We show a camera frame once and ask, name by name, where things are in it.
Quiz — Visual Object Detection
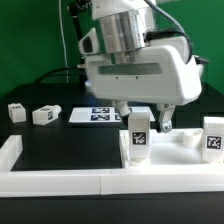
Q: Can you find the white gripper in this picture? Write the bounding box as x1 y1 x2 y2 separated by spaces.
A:
79 29 202 133

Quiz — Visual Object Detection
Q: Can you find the white square table top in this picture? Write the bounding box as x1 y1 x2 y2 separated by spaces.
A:
119 128 203 168

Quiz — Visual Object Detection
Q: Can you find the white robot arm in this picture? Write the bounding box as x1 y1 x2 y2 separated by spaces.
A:
79 0 203 132

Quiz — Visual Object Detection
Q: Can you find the white fiducial marker sheet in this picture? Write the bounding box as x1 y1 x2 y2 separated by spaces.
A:
68 106 156 123

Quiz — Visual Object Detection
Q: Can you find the white U-shaped fence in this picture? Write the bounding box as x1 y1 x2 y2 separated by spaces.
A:
0 135 224 197

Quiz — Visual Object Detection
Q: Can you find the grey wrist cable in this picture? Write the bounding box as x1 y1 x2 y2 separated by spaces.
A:
143 0 209 68

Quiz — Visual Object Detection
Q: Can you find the black cable conduit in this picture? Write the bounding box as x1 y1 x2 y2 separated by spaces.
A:
33 0 92 84

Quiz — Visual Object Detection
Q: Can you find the white thin cable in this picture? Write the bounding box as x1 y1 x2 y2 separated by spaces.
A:
58 0 70 84

